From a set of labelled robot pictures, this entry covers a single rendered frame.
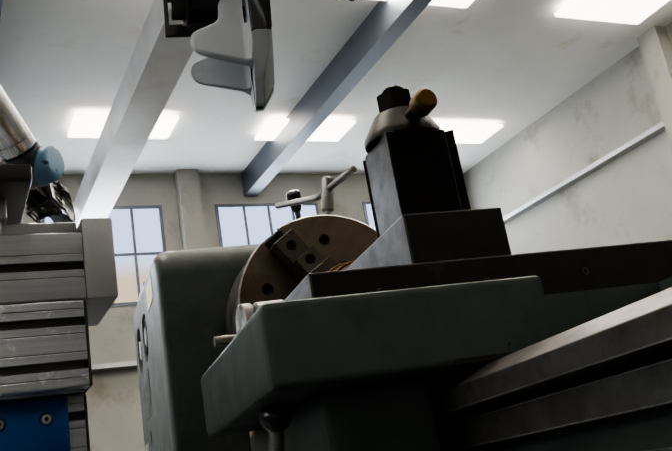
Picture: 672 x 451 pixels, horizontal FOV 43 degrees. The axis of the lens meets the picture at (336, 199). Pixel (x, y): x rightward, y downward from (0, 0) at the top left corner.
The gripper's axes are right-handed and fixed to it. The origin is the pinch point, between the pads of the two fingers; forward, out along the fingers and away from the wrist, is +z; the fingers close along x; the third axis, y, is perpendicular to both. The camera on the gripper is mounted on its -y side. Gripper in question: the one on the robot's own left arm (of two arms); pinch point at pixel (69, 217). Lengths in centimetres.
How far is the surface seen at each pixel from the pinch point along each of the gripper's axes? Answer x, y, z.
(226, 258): 36, 55, -21
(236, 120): -19, -665, 583
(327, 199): 57, 57, -24
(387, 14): 181, -506, 425
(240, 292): 38, 71, -31
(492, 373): 64, 132, -86
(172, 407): 18, 75, -18
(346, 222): 58, 64, -24
